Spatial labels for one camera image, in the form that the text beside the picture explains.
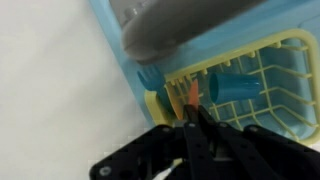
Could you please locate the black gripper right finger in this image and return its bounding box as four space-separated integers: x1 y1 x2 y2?
197 105 320 180

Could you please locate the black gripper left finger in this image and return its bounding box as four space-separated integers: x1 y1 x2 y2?
89 104 221 180

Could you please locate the blue tumbler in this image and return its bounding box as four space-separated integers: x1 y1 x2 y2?
208 72 263 104

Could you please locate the blue toy fork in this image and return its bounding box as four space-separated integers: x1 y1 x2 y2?
136 63 165 92

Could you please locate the blue toy sink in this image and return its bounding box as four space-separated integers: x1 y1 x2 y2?
89 0 320 148

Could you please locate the grey toy faucet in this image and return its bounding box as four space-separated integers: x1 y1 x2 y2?
109 0 268 64

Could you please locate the orange toy plate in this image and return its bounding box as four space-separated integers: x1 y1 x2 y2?
165 79 201 122

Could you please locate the yellow drying rack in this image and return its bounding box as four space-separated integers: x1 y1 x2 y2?
143 28 320 146

